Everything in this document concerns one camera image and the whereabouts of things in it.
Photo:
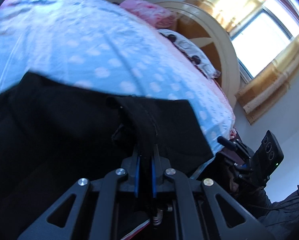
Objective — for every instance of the cream wooden headboard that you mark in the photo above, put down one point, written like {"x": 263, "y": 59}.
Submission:
{"x": 208, "y": 35}

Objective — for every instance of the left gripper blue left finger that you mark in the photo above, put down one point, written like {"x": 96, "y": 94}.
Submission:
{"x": 131, "y": 166}

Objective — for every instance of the yellow curtain beside headboard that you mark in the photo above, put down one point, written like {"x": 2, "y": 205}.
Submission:
{"x": 258, "y": 95}

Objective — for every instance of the blue pink polka-dot bedsheet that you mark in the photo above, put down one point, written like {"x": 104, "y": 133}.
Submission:
{"x": 97, "y": 45}

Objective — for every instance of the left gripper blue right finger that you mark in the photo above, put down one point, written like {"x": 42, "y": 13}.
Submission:
{"x": 159, "y": 181}

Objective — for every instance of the folded pink floral blanket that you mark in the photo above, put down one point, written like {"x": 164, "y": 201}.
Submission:
{"x": 153, "y": 14}

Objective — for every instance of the person right hand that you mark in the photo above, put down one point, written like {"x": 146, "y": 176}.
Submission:
{"x": 233, "y": 185}

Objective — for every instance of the side window by headboard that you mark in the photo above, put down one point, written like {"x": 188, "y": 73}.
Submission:
{"x": 267, "y": 34}

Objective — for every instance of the black pants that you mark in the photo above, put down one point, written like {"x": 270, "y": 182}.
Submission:
{"x": 52, "y": 134}

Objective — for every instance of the grey patterned pillow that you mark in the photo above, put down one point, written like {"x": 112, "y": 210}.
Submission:
{"x": 194, "y": 54}

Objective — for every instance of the person dark jacket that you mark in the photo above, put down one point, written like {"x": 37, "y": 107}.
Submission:
{"x": 281, "y": 219}

